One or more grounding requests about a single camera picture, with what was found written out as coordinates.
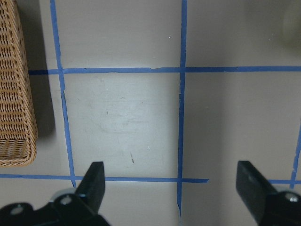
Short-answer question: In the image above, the brown wicker basket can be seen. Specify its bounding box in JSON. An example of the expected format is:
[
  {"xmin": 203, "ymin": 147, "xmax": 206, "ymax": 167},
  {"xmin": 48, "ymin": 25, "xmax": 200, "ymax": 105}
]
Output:
[{"xmin": 0, "ymin": 0, "xmax": 38, "ymax": 168}]

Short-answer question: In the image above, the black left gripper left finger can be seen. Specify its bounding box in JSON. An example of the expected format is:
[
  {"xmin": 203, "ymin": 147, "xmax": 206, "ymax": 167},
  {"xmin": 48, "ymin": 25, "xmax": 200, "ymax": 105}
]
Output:
[{"xmin": 75, "ymin": 161, "xmax": 105, "ymax": 214}]

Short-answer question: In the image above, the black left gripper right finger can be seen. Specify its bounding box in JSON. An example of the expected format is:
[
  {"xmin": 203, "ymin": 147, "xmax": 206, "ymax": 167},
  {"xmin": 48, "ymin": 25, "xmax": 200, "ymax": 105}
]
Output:
[{"xmin": 236, "ymin": 161, "xmax": 277, "ymax": 223}]

